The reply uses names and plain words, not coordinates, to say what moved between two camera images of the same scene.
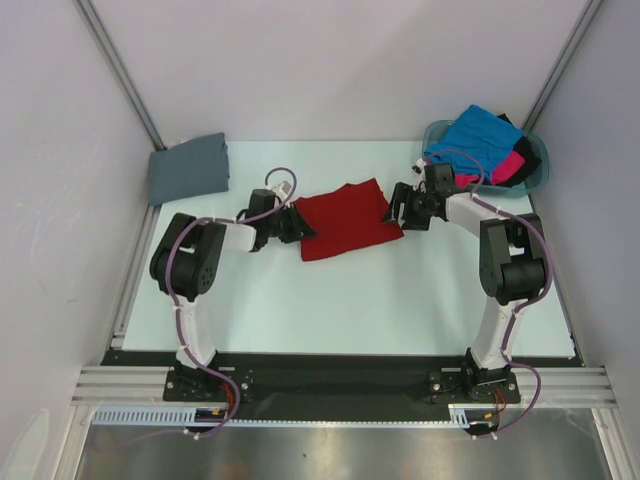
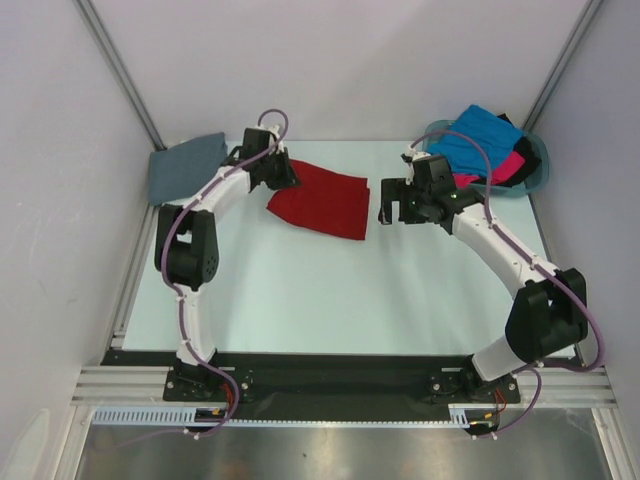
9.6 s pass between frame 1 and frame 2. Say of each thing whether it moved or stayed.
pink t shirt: stayed
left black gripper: moved
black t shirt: stayed
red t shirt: moved
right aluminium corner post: stayed
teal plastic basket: stayed
